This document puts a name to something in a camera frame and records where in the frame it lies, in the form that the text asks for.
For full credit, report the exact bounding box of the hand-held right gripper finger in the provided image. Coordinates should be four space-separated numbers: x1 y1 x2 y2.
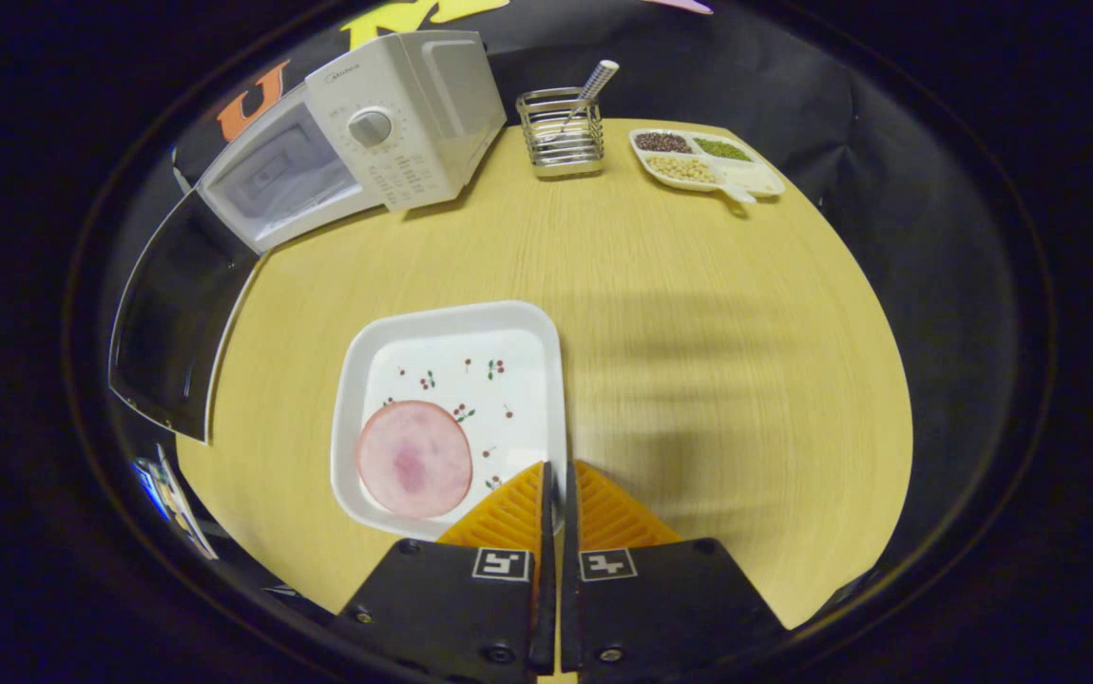
561 460 788 684
336 462 557 684

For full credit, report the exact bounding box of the pink ham slice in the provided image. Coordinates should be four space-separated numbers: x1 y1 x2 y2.
355 400 474 520

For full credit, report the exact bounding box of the white square cherry-print plate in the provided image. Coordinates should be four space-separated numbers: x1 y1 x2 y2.
331 300 568 542

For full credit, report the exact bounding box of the white microwave oven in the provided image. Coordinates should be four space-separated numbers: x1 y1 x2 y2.
109 28 508 445

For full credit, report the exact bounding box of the white divided bean dish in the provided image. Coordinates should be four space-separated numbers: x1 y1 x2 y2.
628 127 786 205

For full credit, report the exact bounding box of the black backdrop cloth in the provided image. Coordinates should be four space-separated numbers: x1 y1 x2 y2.
166 0 1046 618

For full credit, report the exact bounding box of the metal wire basket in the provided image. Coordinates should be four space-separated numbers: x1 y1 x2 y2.
515 86 606 179

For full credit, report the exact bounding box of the striped handle spoon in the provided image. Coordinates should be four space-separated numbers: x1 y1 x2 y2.
546 59 621 139

